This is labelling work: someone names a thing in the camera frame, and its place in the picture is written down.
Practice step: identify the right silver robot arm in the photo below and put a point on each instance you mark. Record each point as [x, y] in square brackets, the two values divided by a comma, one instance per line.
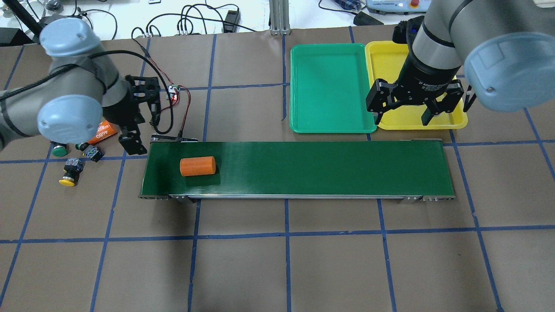
[500, 52]

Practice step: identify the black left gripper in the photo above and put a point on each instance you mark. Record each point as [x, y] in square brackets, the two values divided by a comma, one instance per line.
[121, 113]

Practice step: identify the black power adapter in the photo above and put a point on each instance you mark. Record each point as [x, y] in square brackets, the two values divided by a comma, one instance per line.
[231, 21]

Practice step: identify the green push button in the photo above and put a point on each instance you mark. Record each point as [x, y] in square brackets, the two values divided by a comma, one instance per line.
[59, 149]
[90, 151]

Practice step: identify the blue teach pendant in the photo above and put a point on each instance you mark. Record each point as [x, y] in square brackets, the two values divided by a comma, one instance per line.
[404, 7]

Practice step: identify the small green circuit board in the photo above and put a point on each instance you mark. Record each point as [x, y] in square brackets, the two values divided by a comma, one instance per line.
[174, 92]

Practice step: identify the green conveyor belt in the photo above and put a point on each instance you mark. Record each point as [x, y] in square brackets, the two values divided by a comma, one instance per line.
[404, 169]

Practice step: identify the plain orange cylinder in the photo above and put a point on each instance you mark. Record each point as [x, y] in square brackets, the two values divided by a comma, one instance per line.
[197, 166]

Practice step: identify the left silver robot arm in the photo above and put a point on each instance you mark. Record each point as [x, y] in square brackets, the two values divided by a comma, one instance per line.
[82, 88]

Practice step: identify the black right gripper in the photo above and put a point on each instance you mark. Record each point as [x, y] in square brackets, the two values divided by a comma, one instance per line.
[427, 81]

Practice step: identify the orange cylinder labelled 4680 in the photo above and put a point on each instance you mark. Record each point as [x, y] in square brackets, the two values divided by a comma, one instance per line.
[105, 130]

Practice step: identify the aluminium frame post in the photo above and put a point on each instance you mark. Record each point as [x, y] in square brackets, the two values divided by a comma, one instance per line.
[279, 17]

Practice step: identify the green plastic tray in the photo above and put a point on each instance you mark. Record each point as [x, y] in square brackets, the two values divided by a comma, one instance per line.
[328, 88]

